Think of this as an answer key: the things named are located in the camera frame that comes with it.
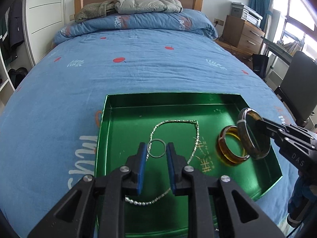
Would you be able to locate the wall power socket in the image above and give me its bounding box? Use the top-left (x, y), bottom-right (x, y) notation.
top-left (214, 18), bottom-right (224, 26)

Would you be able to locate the grey puffer jacket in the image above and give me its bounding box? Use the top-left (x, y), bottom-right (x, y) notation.
top-left (115, 0), bottom-right (183, 14)

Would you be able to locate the white printer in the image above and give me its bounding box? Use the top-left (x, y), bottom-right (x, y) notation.
top-left (230, 2), bottom-right (263, 28)

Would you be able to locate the blue folded duvet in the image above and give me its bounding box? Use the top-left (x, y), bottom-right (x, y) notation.
top-left (53, 9), bottom-right (218, 45)

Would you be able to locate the dark tortoise bangle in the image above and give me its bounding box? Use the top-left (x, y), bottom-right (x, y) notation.
top-left (236, 108), bottom-right (271, 160)

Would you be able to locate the grey chair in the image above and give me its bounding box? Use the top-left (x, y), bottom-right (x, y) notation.
top-left (275, 51), bottom-right (316, 127)

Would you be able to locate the right hand blue glove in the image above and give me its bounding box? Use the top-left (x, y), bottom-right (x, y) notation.
top-left (287, 171), bottom-right (316, 228)

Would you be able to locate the blue dinosaur bed sheet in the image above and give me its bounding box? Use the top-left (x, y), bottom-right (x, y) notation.
top-left (1, 29), bottom-right (293, 237)

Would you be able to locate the silver bead necklace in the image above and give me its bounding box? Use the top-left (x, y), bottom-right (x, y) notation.
top-left (124, 119), bottom-right (201, 206)

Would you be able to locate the olive fleece jacket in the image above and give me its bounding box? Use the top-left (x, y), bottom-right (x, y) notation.
top-left (75, 1), bottom-right (116, 23)

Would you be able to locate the white wardrobe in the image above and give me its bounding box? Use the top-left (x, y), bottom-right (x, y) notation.
top-left (1, 0), bottom-right (64, 108)

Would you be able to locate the desk with glass top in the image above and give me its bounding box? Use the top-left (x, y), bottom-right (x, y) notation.
top-left (261, 36), bottom-right (293, 65)

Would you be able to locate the silver ring bangle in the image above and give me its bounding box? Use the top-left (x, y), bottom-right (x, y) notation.
top-left (147, 139), bottom-right (167, 158)

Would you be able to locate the amber bangle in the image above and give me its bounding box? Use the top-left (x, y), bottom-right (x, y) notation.
top-left (217, 125), bottom-right (249, 165)

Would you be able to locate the wooden drawer nightstand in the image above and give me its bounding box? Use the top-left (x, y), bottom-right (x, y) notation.
top-left (215, 15), bottom-right (265, 69)

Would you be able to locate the green metal tray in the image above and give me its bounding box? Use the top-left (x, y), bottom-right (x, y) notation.
top-left (95, 92), bottom-right (282, 237)

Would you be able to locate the black bag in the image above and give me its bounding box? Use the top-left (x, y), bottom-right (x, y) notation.
top-left (252, 54), bottom-right (269, 79)

